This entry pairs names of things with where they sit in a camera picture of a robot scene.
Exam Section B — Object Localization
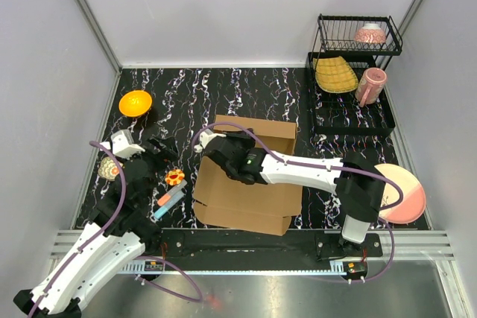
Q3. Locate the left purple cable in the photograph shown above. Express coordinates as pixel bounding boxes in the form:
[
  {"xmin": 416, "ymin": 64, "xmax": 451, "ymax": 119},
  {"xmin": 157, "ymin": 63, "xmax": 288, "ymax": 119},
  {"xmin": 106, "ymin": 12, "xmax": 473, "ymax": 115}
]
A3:
[{"xmin": 28, "ymin": 140, "xmax": 206, "ymax": 317}]

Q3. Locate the pink patterned bowl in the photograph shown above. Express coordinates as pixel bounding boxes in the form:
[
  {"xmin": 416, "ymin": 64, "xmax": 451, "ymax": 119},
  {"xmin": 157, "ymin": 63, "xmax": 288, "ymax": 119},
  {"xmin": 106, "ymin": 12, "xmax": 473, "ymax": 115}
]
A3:
[{"xmin": 354, "ymin": 23, "xmax": 387, "ymax": 44}]

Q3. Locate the purple cable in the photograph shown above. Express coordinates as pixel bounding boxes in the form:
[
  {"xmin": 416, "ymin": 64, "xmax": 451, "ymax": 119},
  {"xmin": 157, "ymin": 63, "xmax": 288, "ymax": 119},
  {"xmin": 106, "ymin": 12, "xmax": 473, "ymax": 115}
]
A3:
[
  {"xmin": 28, "ymin": 140, "xmax": 206, "ymax": 317},
  {"xmin": 193, "ymin": 126, "xmax": 405, "ymax": 284}
]

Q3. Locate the pink round plate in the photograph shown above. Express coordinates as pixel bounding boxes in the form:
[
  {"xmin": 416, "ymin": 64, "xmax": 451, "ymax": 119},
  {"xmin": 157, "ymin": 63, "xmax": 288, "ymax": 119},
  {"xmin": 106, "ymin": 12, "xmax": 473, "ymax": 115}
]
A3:
[{"xmin": 375, "ymin": 163, "xmax": 426, "ymax": 224}]

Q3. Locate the orange bowl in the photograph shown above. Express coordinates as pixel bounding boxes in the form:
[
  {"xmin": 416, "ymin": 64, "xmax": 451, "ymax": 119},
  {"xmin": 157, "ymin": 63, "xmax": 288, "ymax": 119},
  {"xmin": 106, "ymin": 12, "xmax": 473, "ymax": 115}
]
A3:
[{"xmin": 119, "ymin": 90, "xmax": 153, "ymax": 118}]

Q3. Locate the pink mug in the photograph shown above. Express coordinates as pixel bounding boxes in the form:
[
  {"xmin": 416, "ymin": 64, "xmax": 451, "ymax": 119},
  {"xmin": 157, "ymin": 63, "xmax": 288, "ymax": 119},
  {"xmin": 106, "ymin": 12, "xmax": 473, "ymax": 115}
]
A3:
[{"xmin": 355, "ymin": 67, "xmax": 388, "ymax": 107}]

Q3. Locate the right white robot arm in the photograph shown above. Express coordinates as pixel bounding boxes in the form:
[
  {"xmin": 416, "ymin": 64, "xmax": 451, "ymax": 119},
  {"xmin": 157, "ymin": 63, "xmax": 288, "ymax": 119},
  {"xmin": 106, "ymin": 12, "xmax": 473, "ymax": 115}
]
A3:
[{"xmin": 194, "ymin": 129, "xmax": 385, "ymax": 256}]

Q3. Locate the small floral patterned bowl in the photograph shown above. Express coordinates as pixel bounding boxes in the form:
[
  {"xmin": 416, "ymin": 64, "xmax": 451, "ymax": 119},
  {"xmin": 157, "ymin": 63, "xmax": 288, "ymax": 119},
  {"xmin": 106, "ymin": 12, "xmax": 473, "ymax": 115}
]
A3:
[{"xmin": 98, "ymin": 156, "xmax": 119, "ymax": 182}]

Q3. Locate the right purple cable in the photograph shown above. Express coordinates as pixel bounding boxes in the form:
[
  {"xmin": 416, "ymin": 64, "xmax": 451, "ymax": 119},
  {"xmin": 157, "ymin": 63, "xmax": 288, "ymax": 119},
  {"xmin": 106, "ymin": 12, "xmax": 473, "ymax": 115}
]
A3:
[{"xmin": 193, "ymin": 126, "xmax": 405, "ymax": 284}]

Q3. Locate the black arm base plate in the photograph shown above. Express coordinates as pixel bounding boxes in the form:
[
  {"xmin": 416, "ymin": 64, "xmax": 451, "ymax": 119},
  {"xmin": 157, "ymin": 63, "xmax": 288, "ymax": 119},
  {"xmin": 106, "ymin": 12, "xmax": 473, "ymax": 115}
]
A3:
[{"xmin": 146, "ymin": 229, "xmax": 383, "ymax": 272}]

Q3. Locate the yellow woven plate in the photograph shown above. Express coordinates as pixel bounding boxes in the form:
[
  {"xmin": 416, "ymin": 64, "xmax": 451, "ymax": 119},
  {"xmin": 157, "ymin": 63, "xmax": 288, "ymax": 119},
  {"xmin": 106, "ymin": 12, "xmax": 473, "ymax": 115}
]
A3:
[{"xmin": 313, "ymin": 57, "xmax": 358, "ymax": 94}]

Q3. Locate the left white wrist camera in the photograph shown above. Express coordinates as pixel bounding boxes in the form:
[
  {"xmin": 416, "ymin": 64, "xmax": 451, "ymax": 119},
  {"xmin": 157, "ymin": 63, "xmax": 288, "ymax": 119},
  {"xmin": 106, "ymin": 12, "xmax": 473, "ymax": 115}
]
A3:
[{"xmin": 101, "ymin": 130, "xmax": 145, "ymax": 159}]

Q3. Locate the brown cardboard box sheet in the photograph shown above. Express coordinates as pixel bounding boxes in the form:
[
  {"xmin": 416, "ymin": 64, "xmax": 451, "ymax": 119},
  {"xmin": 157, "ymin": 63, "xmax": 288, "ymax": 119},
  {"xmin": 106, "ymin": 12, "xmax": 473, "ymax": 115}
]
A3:
[{"xmin": 193, "ymin": 115, "xmax": 303, "ymax": 236}]

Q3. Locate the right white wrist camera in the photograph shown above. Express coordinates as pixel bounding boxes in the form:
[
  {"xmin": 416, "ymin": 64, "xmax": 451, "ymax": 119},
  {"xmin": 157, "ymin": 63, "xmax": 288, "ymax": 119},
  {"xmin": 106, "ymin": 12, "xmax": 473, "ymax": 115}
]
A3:
[{"xmin": 192, "ymin": 129, "xmax": 227, "ymax": 153}]

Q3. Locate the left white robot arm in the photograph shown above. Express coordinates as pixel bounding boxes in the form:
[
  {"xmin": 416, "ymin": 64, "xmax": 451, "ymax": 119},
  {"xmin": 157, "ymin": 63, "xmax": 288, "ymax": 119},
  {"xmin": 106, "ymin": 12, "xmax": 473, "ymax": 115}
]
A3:
[{"xmin": 13, "ymin": 132, "xmax": 178, "ymax": 317}]

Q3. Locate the black wire dish rack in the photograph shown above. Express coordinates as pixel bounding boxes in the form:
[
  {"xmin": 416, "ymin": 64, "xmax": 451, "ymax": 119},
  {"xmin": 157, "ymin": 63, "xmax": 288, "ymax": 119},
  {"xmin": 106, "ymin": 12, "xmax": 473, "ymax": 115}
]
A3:
[{"xmin": 306, "ymin": 14, "xmax": 402, "ymax": 138}]

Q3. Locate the orange marker pen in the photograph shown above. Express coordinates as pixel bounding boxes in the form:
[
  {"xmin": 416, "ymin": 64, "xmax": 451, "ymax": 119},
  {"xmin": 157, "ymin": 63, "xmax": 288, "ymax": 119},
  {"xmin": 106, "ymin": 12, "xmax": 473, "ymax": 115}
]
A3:
[{"xmin": 157, "ymin": 180, "xmax": 187, "ymax": 206}]

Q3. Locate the orange flower toy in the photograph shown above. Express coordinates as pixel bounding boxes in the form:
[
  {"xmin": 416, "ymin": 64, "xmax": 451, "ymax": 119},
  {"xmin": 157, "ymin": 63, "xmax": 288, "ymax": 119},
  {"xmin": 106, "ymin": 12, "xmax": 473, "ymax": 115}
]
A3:
[{"xmin": 165, "ymin": 169, "xmax": 185, "ymax": 186}]

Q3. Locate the blue marker pen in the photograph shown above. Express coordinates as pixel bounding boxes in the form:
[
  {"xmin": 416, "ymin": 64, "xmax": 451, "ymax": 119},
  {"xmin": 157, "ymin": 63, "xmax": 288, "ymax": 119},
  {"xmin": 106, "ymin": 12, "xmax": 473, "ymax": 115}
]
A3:
[{"xmin": 154, "ymin": 191, "xmax": 185, "ymax": 220}]

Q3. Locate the black marble table mat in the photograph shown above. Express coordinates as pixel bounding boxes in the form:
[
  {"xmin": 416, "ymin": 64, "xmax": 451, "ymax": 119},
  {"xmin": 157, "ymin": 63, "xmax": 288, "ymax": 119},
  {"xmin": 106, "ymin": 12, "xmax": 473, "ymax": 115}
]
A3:
[{"xmin": 72, "ymin": 67, "xmax": 399, "ymax": 229}]

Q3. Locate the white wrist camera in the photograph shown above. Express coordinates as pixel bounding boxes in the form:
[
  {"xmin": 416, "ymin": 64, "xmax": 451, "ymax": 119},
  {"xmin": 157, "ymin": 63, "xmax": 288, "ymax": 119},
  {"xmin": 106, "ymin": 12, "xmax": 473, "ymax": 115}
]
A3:
[
  {"xmin": 192, "ymin": 129, "xmax": 227, "ymax": 153},
  {"xmin": 101, "ymin": 130, "xmax": 145, "ymax": 159}
]

